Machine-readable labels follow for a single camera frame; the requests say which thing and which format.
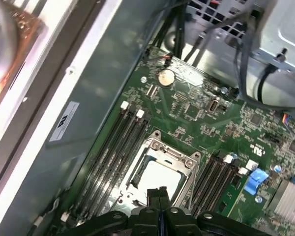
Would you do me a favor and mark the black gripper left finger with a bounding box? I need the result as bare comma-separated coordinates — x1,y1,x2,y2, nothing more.
71,188,161,236

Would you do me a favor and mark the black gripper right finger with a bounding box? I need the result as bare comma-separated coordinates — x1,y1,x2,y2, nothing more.
160,186,264,236

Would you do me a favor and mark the thin wire locking lever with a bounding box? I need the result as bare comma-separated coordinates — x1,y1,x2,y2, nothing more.
186,167,199,209

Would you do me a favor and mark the silver green CPU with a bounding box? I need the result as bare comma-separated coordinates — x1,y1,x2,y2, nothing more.
134,157,190,205

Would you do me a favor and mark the metal socket cover frame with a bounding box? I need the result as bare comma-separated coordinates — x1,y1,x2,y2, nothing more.
127,140,200,207

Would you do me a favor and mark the CPU socket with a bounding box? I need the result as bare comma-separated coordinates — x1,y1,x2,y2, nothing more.
117,130,202,209

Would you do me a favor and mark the blue card retention latch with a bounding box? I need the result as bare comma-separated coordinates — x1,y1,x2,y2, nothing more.
244,168,269,195

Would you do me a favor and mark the black square chip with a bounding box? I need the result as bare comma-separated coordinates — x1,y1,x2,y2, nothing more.
184,105,198,119

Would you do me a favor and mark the silver finned heatsink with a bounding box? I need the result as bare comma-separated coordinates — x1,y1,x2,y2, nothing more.
266,178,295,228

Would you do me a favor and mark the green motherboard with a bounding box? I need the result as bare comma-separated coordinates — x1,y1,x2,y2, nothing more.
45,45,295,236

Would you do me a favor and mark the silver internal USB port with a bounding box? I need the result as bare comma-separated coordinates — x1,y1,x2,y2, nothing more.
207,99,219,115

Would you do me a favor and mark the white label sticker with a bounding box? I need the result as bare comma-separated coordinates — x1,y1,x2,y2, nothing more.
49,100,80,144

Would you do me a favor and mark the round coin battery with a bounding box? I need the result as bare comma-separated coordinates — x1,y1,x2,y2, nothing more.
157,69,176,88

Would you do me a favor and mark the black open PC case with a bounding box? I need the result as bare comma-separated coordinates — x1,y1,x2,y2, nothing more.
0,0,295,236

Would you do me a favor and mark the metal drive cage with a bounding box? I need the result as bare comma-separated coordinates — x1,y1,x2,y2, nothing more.
184,0,295,74

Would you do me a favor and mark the small red wire connector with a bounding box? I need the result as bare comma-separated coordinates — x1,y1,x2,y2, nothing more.
162,54,173,67

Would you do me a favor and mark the grey cable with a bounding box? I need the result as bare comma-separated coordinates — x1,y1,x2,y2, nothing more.
233,14,295,116

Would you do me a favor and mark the black cable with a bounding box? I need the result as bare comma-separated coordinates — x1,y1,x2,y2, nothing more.
154,0,187,61

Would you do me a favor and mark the brown square base plate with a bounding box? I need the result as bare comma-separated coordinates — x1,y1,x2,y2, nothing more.
0,6,45,118

